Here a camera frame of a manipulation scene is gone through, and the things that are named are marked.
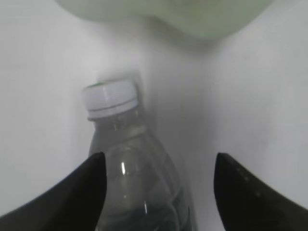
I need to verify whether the clear plastic water bottle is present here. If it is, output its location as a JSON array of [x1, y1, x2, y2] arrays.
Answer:
[[83, 80, 193, 231]]

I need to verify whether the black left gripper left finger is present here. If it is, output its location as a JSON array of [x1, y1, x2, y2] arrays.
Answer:
[[0, 153, 107, 231]]

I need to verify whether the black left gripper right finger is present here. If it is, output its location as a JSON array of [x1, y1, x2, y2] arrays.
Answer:
[[213, 153, 308, 231]]

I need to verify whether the pale green wavy glass plate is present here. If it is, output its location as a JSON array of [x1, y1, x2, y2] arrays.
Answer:
[[57, 0, 272, 39]]

